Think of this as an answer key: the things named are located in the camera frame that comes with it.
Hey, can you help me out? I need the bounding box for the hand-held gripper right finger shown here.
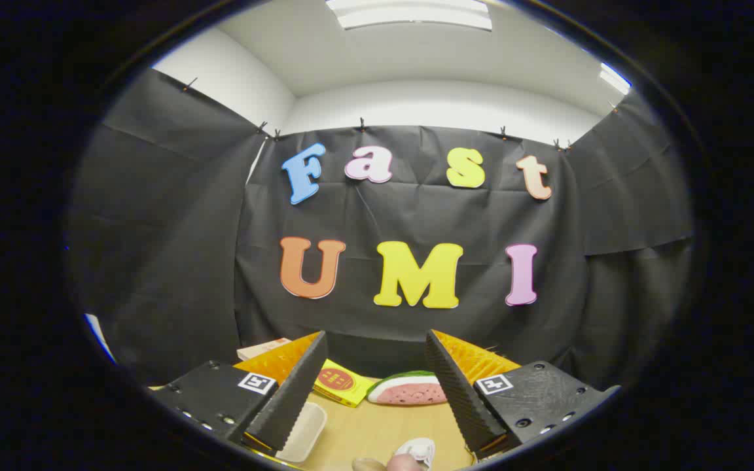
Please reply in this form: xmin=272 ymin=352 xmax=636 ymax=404
xmin=424 ymin=329 xmax=620 ymax=459

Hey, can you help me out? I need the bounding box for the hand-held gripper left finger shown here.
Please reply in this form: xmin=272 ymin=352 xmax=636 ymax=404
xmin=152 ymin=330 xmax=329 ymax=457

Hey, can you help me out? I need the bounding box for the beige storage box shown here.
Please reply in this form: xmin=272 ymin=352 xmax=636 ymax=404
xmin=276 ymin=401 xmax=328 ymax=464

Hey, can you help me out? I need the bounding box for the white canvas shoe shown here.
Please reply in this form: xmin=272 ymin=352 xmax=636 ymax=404
xmin=393 ymin=437 xmax=437 ymax=470

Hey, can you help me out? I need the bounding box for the yellow book with red circle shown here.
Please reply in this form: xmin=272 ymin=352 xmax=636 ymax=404
xmin=312 ymin=358 xmax=378 ymax=408

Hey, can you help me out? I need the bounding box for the watermelon slice plush toy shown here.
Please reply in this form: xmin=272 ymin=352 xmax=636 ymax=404
xmin=367 ymin=371 xmax=448 ymax=406

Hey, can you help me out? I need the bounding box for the row of cloth clips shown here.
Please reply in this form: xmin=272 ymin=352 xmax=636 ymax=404
xmin=183 ymin=77 xmax=619 ymax=152

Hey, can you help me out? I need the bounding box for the small ceiling light panel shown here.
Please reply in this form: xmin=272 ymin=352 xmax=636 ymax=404
xmin=600 ymin=62 xmax=632 ymax=96

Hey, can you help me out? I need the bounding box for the large ceiling light panel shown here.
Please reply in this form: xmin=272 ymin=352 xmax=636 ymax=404
xmin=325 ymin=0 xmax=494 ymax=31

